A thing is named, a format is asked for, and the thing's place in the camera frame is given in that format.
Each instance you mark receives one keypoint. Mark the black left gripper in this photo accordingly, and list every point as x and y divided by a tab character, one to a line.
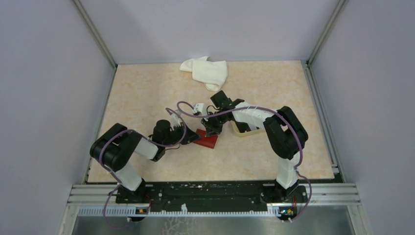
190	136

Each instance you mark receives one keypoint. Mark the red leather card holder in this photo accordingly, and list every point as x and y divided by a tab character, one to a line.
206	141

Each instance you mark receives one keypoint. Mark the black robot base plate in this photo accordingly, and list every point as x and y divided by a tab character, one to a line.
212	196

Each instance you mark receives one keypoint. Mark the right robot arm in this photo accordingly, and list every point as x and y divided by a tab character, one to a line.
285	133

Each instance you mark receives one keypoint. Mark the white folded cloth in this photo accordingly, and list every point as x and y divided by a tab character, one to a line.
212	74

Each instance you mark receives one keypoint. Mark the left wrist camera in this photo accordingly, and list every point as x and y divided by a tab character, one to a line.
176	119

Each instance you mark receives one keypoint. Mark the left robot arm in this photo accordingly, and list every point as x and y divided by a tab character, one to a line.
115	147

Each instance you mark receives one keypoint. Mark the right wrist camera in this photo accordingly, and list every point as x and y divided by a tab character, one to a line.
199	109

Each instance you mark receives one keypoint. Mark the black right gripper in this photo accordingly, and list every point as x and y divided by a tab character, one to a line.
211	129

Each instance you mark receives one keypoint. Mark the aluminium frame rail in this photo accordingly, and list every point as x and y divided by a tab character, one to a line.
98	200

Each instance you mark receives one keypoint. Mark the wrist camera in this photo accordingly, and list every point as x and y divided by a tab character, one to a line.
176	119
199	109

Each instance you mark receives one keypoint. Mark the beige oval tray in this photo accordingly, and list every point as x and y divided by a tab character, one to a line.
242	129

